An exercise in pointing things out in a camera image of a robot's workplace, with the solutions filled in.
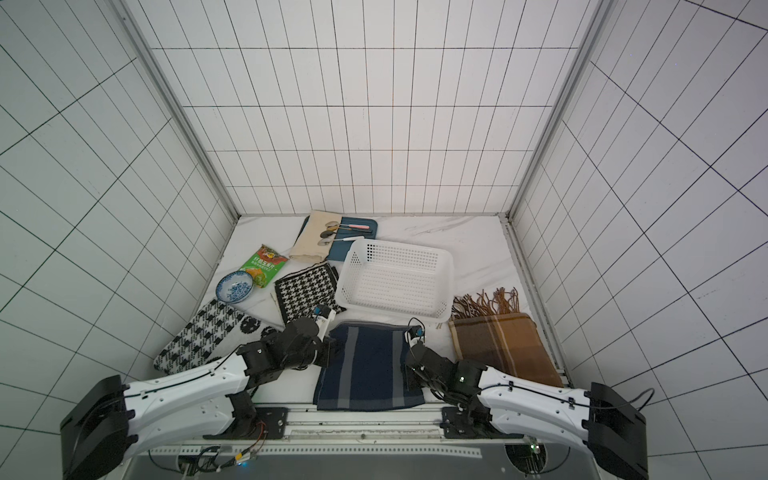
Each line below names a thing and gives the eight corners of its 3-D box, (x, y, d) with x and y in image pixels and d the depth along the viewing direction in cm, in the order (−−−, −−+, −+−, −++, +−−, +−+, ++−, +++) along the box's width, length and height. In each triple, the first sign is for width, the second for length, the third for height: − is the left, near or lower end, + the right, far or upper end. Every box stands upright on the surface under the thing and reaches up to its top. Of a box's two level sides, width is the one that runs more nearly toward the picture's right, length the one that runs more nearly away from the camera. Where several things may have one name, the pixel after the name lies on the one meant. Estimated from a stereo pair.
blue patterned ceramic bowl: (215, 305, 96) (210, 299, 93) (227, 276, 103) (222, 270, 100) (247, 305, 96) (243, 299, 93) (257, 276, 103) (253, 270, 100)
